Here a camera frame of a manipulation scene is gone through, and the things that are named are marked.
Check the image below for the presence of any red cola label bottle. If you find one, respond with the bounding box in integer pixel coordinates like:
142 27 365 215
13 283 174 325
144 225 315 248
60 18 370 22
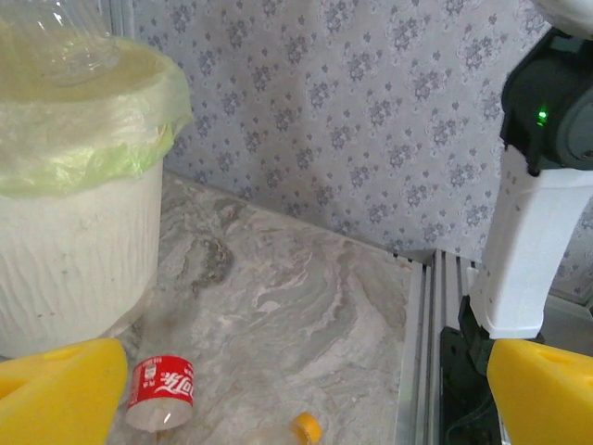
124 354 196 432

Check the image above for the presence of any pale green bin liner bag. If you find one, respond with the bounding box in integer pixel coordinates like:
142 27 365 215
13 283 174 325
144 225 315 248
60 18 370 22
0 20 195 200

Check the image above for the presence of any aluminium mounting rail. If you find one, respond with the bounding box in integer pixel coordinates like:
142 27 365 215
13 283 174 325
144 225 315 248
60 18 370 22
396 249 478 445

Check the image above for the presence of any aluminium frame post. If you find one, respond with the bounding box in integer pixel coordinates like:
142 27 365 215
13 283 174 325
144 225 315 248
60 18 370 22
107 0 136 45

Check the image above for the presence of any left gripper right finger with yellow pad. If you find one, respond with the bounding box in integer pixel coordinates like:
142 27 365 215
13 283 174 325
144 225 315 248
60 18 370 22
486 338 593 445

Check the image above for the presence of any white ribbed plastic bin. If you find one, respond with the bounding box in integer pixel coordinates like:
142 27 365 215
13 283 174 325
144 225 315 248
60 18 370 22
0 32 166 361

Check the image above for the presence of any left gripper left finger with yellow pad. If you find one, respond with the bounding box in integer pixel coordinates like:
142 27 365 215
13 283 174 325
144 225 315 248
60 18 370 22
0 337 130 445

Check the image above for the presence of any orange juice label bottle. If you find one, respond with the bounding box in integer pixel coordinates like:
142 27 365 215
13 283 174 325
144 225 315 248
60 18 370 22
240 410 324 445

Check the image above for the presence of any clear bottle blue cap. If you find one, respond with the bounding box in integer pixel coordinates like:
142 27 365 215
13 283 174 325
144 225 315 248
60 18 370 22
0 0 122 89

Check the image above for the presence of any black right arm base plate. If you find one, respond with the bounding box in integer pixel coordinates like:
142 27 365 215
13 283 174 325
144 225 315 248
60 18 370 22
438 324 504 445

